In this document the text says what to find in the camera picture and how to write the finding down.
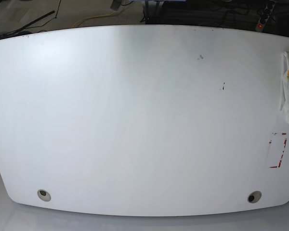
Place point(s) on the red tape rectangle marker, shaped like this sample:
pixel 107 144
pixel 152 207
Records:
pixel 276 149

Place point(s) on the black power strip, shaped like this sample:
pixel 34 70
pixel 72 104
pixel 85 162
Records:
pixel 265 15

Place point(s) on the left table cable grommet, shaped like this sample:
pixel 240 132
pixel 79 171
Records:
pixel 44 195

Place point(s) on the table cable grommet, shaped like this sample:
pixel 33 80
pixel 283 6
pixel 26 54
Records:
pixel 44 195
pixel 254 197

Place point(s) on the right table cable grommet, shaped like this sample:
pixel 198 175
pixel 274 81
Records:
pixel 254 197

